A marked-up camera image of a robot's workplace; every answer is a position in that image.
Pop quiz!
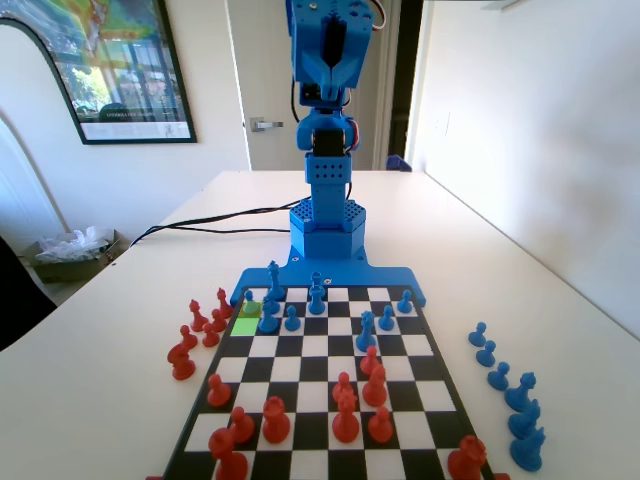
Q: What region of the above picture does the white arched panel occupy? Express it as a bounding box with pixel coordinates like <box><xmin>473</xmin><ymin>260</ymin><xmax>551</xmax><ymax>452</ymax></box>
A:
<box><xmin>0</xmin><ymin>17</ymin><xmax>84</xmax><ymax>242</ymax></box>

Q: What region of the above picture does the white door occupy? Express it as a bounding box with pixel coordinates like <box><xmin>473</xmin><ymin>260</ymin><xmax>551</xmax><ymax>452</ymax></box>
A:
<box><xmin>224</xmin><ymin>0</ymin><xmax>396</xmax><ymax>173</ymax></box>

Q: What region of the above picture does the blue chess queen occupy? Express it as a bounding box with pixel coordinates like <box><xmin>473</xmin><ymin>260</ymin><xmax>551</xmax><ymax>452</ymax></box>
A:
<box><xmin>354</xmin><ymin>310</ymin><xmax>379</xmax><ymax>354</ymax></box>

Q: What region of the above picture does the blue chess knight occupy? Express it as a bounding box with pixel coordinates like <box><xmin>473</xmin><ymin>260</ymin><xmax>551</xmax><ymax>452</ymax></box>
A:
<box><xmin>509</xmin><ymin>424</ymin><xmax>548</xmax><ymax>473</ymax></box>
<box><xmin>507</xmin><ymin>398</ymin><xmax>543</xmax><ymax>442</ymax></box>

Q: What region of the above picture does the black power cable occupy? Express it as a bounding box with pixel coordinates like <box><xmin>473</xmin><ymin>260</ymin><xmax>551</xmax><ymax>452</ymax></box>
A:
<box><xmin>144</xmin><ymin>223</ymin><xmax>293</xmax><ymax>236</ymax></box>
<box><xmin>128</xmin><ymin>198</ymin><xmax>304</xmax><ymax>248</ymax></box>

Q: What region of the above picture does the clear crumpled plastic bag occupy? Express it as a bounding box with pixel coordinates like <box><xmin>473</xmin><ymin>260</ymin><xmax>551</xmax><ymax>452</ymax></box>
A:
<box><xmin>33</xmin><ymin>225</ymin><xmax>115</xmax><ymax>264</ymax></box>

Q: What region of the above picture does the red chess queen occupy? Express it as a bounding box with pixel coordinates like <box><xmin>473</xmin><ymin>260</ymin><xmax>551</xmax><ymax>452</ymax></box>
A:
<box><xmin>330</xmin><ymin>389</ymin><xmax>363</xmax><ymax>446</ymax></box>

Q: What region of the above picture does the black and white chess board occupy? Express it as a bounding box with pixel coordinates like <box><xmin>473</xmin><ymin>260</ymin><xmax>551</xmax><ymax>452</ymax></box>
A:
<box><xmin>159</xmin><ymin>284</ymin><xmax>497</xmax><ymax>480</ymax></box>

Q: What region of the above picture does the framed landscape poster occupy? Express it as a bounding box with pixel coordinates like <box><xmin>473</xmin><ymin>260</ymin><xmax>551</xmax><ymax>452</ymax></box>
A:
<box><xmin>0</xmin><ymin>0</ymin><xmax>198</xmax><ymax>147</ymax></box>

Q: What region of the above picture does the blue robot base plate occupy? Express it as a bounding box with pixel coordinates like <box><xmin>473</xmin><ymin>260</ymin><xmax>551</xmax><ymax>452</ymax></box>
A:
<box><xmin>232</xmin><ymin>257</ymin><xmax>430</xmax><ymax>309</ymax></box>

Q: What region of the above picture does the red chess knight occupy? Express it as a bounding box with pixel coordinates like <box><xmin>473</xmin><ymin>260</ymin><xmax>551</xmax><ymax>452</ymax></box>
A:
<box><xmin>166</xmin><ymin>342</ymin><xmax>197</xmax><ymax>383</ymax></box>

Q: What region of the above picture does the cardboard box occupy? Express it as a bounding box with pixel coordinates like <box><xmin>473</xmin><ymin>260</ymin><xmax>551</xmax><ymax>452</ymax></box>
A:
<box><xmin>21</xmin><ymin>227</ymin><xmax>130</xmax><ymax>285</ymax></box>

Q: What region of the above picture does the red chess bishop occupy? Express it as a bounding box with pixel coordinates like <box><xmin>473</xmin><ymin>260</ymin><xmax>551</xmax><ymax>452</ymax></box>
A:
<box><xmin>361</xmin><ymin>364</ymin><xmax>390</xmax><ymax>408</ymax></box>
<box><xmin>215</xmin><ymin>287</ymin><xmax>234</xmax><ymax>320</ymax></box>
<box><xmin>188</xmin><ymin>298</ymin><xmax>209</xmax><ymax>333</ymax></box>

